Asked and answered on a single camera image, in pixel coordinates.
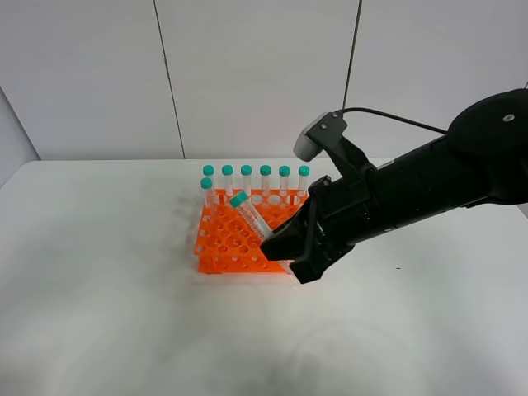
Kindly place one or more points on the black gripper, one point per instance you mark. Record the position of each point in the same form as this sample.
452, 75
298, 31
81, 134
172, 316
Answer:
337, 216

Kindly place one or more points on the teal capped test tube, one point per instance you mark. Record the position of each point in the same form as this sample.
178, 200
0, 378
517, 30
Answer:
251, 216

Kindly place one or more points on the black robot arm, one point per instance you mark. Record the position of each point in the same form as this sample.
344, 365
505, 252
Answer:
480, 159

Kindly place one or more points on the back row tube far right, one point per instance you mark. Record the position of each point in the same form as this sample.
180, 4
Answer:
303, 181

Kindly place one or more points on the orange test tube rack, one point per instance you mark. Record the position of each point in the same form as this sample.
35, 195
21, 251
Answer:
225, 243

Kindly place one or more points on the second row tube left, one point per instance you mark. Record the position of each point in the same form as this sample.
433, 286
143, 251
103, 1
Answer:
208, 191

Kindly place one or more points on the back row tube far left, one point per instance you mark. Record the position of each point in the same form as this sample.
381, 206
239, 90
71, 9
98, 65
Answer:
209, 171

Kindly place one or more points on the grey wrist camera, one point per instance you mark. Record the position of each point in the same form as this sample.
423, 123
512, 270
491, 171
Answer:
323, 135

